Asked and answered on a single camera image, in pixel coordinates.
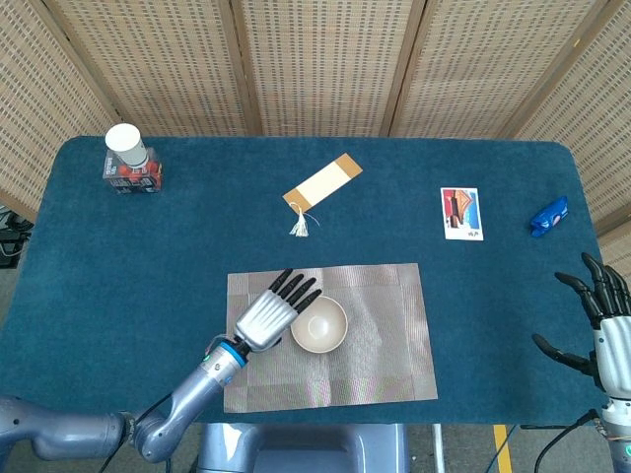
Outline tan white bookmark with tassel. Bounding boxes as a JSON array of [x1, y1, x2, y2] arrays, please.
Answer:
[[282, 153, 364, 240]]

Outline woven bamboo folding screen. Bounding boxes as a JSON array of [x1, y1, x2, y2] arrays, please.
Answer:
[[0, 0, 631, 316]]

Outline beige woven placemat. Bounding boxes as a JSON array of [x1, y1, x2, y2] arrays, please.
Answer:
[[223, 262, 439, 414]]

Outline metal table leg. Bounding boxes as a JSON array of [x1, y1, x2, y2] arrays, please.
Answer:
[[431, 423, 448, 473]]

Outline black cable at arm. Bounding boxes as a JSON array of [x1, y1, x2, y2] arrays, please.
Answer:
[[534, 408, 600, 473], [101, 393, 172, 473]]

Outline colourful picture postcard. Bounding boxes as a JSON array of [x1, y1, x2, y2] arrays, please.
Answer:
[[440, 186, 485, 241]]

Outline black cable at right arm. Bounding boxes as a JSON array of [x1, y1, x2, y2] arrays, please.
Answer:
[[534, 408, 600, 473]]

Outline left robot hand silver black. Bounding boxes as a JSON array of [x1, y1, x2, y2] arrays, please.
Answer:
[[233, 268, 323, 353]]

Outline blue snack packet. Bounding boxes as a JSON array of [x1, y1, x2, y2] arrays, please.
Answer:
[[529, 195, 570, 237]]

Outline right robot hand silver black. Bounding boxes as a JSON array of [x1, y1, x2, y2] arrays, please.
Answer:
[[530, 252, 631, 395]]

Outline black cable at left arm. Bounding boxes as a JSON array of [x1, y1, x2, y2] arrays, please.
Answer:
[[101, 393, 172, 473]]

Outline blue-grey robot torso base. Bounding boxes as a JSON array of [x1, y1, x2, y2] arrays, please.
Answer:
[[196, 422, 411, 473]]

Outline black equipment beside table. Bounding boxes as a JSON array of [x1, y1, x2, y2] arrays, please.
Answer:
[[0, 206, 34, 270]]

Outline beige round bowl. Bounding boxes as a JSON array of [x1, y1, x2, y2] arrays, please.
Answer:
[[290, 296, 349, 354]]

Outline white paper cup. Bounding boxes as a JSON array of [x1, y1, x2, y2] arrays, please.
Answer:
[[105, 122, 149, 168]]

